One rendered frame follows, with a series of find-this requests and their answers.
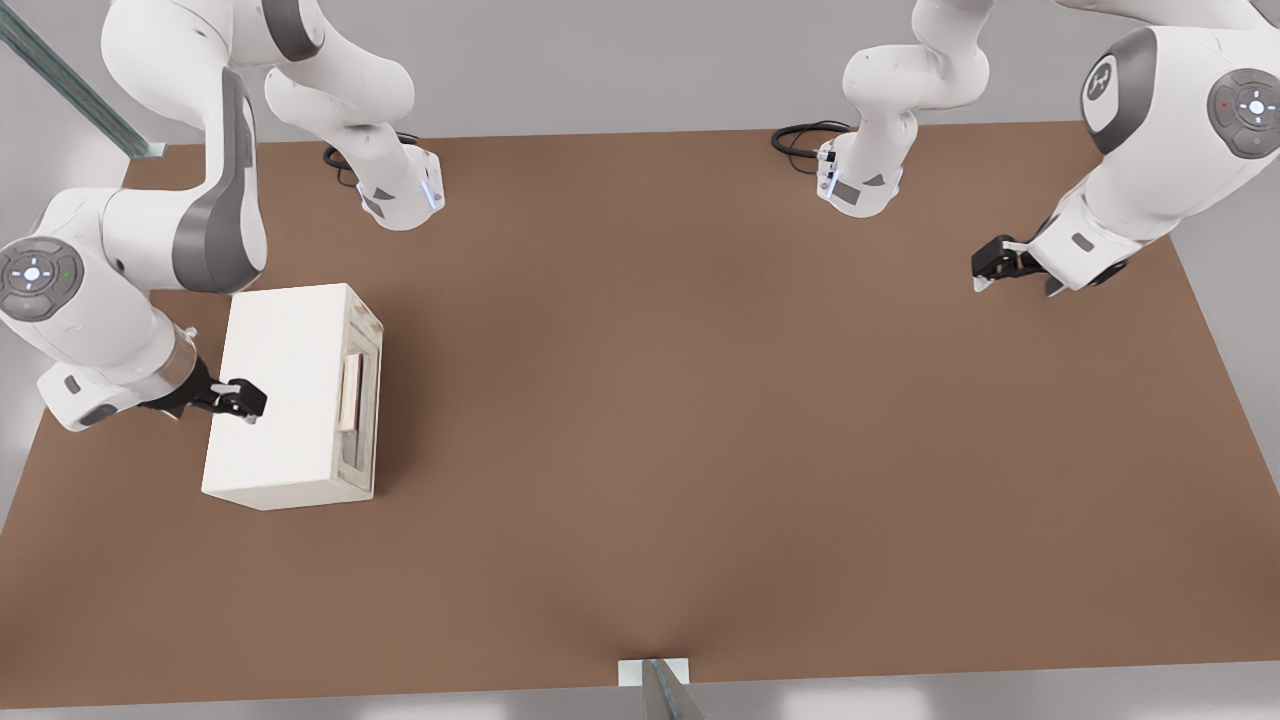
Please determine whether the white oven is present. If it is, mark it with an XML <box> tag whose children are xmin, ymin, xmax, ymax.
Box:
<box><xmin>201</xmin><ymin>283</ymin><xmax>385</xmax><ymax>512</ymax></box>

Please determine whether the pale oven door handle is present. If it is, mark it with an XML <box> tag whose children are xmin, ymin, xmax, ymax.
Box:
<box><xmin>337</xmin><ymin>352</ymin><xmax>365</xmax><ymax>433</ymax></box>

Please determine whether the black cable loop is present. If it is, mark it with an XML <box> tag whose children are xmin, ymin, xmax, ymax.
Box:
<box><xmin>771</xmin><ymin>121</ymin><xmax>854</xmax><ymax>176</ymax></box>
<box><xmin>322</xmin><ymin>132</ymin><xmax>422</xmax><ymax>187</ymax></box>

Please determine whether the silver frame post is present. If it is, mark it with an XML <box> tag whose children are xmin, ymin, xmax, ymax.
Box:
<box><xmin>0</xmin><ymin>5</ymin><xmax>168</xmax><ymax>160</ymax></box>
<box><xmin>618</xmin><ymin>658</ymin><xmax>706</xmax><ymax>720</ymax></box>

